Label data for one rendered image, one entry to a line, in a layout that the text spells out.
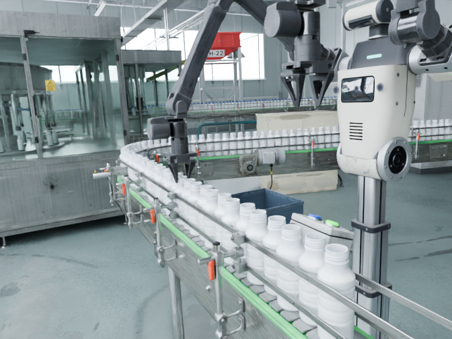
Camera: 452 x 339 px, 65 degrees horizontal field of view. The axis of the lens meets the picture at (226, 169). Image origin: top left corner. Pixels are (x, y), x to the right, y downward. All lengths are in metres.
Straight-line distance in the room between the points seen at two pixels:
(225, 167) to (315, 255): 2.10
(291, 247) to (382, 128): 0.68
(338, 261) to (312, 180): 4.87
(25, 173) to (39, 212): 0.44
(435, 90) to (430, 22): 5.85
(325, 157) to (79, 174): 2.64
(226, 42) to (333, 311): 7.43
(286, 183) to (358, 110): 4.08
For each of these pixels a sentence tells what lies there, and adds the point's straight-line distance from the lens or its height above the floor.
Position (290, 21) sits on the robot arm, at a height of 1.57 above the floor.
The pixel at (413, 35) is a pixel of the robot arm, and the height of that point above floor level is 1.56.
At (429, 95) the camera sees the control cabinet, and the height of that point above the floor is 1.33.
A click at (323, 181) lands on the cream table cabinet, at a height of 0.14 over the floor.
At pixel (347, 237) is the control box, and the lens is 0.88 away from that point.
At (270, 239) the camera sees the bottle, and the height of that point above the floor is 1.13.
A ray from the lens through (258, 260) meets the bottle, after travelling 0.81.
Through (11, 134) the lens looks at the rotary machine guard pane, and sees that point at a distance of 4.20.
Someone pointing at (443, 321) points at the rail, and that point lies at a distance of 0.59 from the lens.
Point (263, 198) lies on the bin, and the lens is 1.89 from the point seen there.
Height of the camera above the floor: 1.41
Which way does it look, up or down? 11 degrees down
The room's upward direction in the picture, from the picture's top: 3 degrees counter-clockwise
